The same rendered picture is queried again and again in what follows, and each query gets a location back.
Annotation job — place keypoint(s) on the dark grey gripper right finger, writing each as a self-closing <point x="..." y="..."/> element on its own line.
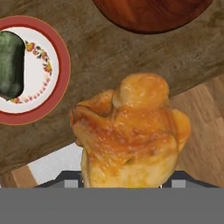
<point x="180" y="181"/>

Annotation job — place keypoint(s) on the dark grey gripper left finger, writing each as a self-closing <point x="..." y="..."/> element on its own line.
<point x="68" y="180"/>

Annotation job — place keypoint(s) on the golden roasted chicken drumstick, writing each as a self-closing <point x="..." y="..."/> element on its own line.
<point x="131" y="137"/>

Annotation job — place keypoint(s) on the dark green cucumber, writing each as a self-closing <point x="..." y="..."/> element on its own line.
<point x="10" y="64"/>

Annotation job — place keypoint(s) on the brown wooden bowl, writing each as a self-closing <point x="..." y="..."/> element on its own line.
<point x="151" y="13"/>

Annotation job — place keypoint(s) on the red-rimmed white floral plate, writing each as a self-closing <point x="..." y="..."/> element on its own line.
<point x="43" y="73"/>

